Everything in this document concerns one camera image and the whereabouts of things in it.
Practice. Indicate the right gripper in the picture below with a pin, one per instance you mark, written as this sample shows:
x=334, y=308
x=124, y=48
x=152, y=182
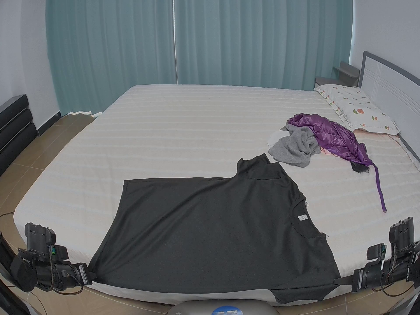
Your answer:
x=374, y=276

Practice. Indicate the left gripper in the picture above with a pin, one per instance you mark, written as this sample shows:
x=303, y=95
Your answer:
x=65, y=276

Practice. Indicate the black T-shirt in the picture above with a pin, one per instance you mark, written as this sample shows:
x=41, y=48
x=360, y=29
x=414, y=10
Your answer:
x=203, y=235

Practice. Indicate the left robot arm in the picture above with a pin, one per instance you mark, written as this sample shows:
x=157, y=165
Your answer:
x=39, y=238

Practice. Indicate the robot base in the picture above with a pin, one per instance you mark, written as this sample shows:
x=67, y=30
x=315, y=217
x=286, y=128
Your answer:
x=197, y=309

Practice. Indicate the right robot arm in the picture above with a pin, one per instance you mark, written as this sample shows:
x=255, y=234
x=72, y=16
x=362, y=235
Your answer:
x=402, y=235

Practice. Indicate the bed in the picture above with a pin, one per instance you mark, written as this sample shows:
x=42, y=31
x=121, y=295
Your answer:
x=183, y=133

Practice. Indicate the black lace garment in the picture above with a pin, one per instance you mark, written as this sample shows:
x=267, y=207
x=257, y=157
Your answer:
x=359, y=167

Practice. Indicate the pink garment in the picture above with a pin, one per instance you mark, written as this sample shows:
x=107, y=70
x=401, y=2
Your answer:
x=325, y=150

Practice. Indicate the purple satin garment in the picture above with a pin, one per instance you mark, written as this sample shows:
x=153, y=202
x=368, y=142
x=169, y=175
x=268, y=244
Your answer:
x=334, y=135

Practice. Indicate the grey garment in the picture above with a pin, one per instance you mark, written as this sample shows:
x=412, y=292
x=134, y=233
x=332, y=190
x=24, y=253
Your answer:
x=293, y=149

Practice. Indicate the black chest of drawers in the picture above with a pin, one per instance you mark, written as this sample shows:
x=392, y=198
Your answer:
x=13, y=130

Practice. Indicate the white printed pillow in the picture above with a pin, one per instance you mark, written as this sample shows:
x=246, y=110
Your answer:
x=357, y=108

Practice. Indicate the white garment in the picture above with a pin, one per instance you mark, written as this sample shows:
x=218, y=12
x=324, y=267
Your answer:
x=275, y=137

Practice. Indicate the grey bedside table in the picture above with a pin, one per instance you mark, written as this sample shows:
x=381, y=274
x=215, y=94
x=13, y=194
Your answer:
x=346, y=71

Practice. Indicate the blue-green curtain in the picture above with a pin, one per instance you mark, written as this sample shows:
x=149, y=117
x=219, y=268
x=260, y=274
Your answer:
x=262, y=31
x=111, y=44

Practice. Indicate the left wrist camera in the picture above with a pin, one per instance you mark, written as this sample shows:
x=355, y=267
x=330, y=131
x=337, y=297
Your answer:
x=60, y=253

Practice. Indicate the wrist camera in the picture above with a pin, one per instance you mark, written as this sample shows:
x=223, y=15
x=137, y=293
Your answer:
x=375, y=252
x=60, y=253

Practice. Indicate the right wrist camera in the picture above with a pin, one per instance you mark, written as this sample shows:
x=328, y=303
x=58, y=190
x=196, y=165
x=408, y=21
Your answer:
x=375, y=252

